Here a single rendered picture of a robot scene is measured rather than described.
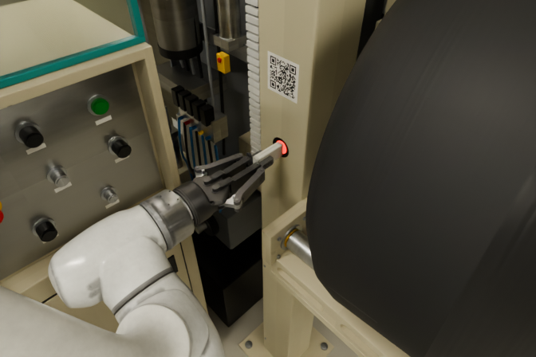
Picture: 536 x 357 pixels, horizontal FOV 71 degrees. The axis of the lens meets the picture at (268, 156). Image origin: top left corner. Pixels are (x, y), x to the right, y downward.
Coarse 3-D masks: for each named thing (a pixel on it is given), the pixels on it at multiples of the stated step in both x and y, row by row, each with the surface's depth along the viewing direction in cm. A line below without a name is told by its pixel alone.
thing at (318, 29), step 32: (288, 0) 57; (320, 0) 54; (352, 0) 59; (288, 32) 60; (320, 32) 57; (352, 32) 63; (320, 64) 61; (352, 64) 68; (320, 96) 66; (288, 128) 72; (320, 128) 71; (288, 160) 77; (288, 192) 82; (288, 320) 117; (288, 352) 132
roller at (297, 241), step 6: (294, 234) 77; (300, 234) 77; (288, 240) 77; (294, 240) 76; (300, 240) 76; (306, 240) 76; (288, 246) 77; (294, 246) 76; (300, 246) 75; (306, 246) 75; (294, 252) 76; (300, 252) 75; (306, 252) 74; (300, 258) 76; (306, 258) 74; (306, 264) 75; (312, 264) 74
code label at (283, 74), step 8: (272, 56) 66; (272, 64) 67; (280, 64) 65; (288, 64) 64; (296, 64) 62; (272, 72) 68; (280, 72) 66; (288, 72) 64; (296, 72) 63; (272, 80) 69; (280, 80) 67; (288, 80) 66; (296, 80) 64; (272, 88) 70; (280, 88) 68; (288, 88) 66; (296, 88) 65; (288, 96) 68; (296, 96) 66
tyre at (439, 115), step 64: (448, 0) 35; (512, 0) 32; (384, 64) 36; (448, 64) 33; (512, 64) 30; (384, 128) 35; (448, 128) 32; (512, 128) 29; (320, 192) 41; (384, 192) 35; (448, 192) 32; (512, 192) 29; (320, 256) 45; (384, 256) 37; (448, 256) 32; (512, 256) 29; (384, 320) 42; (448, 320) 34; (512, 320) 30
